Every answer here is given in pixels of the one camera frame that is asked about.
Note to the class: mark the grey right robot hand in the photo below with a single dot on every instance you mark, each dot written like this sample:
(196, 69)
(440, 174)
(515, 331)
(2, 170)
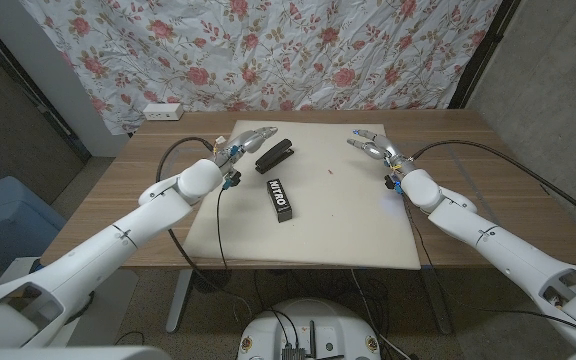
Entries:
(383, 147)

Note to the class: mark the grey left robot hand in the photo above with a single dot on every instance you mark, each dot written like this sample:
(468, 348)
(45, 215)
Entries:
(245, 142)

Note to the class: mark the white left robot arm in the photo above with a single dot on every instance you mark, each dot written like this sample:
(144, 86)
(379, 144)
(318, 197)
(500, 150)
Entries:
(93, 260)

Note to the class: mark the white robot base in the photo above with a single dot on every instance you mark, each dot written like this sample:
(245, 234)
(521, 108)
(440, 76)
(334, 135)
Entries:
(313, 320)

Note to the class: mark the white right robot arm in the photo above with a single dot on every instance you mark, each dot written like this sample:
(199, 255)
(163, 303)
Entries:
(508, 245)

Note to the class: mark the black stapler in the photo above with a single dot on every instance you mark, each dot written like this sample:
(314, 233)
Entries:
(274, 156)

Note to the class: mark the black Nitro box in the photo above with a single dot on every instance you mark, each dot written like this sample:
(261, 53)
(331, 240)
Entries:
(279, 200)

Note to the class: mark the cream foam mat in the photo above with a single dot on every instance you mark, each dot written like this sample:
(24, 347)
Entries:
(338, 220)

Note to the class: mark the white power strip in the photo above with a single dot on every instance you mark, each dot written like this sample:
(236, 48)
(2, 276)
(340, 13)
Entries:
(163, 111)

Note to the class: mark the floral backdrop cloth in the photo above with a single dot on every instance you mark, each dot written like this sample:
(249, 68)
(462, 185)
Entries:
(268, 50)

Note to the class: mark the wooden table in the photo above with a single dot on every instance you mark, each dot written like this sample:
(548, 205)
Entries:
(118, 165)

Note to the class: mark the black backdrop stand pole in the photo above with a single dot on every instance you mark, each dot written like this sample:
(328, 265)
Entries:
(483, 50)

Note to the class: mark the blue storage bin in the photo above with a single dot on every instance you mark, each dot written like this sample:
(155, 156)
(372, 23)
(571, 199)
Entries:
(8, 215)

